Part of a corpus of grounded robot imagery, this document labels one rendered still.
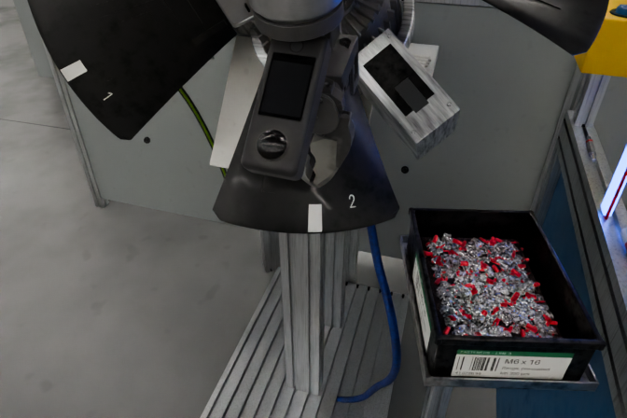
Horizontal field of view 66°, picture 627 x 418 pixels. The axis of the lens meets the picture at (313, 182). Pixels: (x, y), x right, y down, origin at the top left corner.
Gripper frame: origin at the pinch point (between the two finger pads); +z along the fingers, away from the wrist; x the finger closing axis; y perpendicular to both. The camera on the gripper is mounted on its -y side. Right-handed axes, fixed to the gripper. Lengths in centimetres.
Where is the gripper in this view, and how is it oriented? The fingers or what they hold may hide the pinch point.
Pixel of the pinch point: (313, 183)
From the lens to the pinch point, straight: 51.4
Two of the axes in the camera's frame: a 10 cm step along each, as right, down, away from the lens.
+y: 2.8, -7.6, 5.8
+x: -9.6, -1.6, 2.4
